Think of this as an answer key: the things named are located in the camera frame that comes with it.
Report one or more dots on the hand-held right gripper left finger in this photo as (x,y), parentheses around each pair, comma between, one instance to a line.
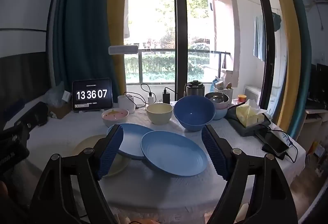
(110,152)

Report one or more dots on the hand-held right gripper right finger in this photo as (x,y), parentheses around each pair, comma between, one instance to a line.
(215,152)

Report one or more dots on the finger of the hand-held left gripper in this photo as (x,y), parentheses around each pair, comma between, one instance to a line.
(35,113)

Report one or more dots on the cream plate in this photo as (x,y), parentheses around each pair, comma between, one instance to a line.
(87,143)

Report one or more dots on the light blue plate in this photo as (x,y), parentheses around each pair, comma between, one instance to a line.
(133,136)
(174,154)

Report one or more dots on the dark blue bowl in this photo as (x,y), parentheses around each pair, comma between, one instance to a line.
(194,111)

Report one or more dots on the cream bowl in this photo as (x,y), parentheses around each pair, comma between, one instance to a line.
(158,113)

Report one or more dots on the cardboard box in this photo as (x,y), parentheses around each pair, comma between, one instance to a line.
(60,111)

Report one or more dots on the clear plastic bag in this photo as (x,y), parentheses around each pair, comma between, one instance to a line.
(55,93)

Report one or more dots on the small white box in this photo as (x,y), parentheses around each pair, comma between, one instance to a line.
(66,96)

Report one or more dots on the grey towel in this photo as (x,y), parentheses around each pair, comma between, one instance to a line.
(243,130)

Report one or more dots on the pink patterned bowl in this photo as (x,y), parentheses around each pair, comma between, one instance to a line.
(115,115)

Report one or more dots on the light blue bowl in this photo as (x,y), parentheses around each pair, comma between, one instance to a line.
(220,113)

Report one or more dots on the yellow tissue pack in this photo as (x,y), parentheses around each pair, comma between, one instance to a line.
(249,115)

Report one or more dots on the white desk lamp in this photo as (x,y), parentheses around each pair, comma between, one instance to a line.
(125,103)

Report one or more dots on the steel bowl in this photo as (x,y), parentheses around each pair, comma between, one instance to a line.
(216,97)

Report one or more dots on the white perforated basket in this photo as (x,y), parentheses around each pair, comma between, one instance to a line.
(228,94)

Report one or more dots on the black tablet clock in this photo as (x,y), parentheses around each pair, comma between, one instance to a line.
(92,94)

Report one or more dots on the orange lidded jar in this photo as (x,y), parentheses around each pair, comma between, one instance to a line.
(242,98)

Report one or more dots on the white textured tablecloth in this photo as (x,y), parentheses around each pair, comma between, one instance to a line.
(166,188)

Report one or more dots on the steel tumbler with black lid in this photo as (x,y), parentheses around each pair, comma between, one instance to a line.
(194,89)

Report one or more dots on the blue snack bag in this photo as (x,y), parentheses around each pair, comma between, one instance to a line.
(214,85)

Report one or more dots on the white charger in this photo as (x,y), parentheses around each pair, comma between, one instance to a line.
(151,98)

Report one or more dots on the cream snack pack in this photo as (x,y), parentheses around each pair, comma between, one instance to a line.
(219,85)

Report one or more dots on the wooden spoon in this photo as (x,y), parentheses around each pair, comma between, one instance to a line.
(228,85)

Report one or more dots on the white appliance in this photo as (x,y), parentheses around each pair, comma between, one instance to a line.
(252,93)

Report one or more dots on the black charger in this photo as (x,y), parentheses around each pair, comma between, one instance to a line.
(166,97)

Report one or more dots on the teal curtain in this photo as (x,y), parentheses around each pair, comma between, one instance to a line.
(302,72)
(82,34)

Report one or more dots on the black balcony railing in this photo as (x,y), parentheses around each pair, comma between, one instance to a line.
(153,51)

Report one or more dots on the hanging light blue cloth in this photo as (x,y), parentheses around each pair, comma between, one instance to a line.
(258,39)

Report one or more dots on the yellow curtain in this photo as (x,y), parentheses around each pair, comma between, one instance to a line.
(116,21)
(287,47)

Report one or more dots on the black window frame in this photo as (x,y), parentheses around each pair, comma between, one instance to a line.
(179,34)

